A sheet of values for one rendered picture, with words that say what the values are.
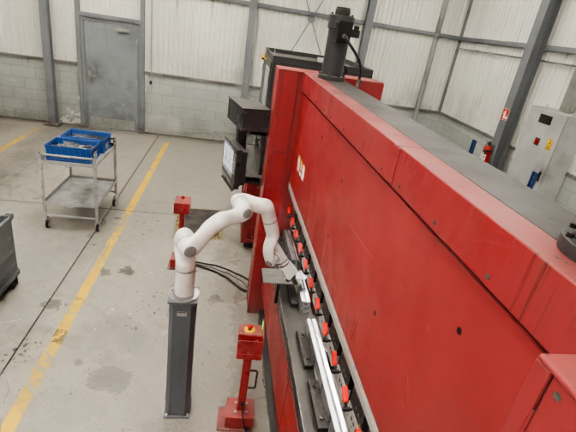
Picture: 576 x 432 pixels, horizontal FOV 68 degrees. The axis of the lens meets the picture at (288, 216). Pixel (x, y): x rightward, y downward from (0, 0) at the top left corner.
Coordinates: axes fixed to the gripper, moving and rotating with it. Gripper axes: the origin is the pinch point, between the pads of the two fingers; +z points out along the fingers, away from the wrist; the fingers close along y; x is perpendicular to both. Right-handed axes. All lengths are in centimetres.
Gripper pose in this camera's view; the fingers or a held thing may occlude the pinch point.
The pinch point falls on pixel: (295, 281)
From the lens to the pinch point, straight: 291.1
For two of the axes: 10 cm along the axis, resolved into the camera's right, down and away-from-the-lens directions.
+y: 5.7, -5.5, 6.1
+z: 4.8, 8.2, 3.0
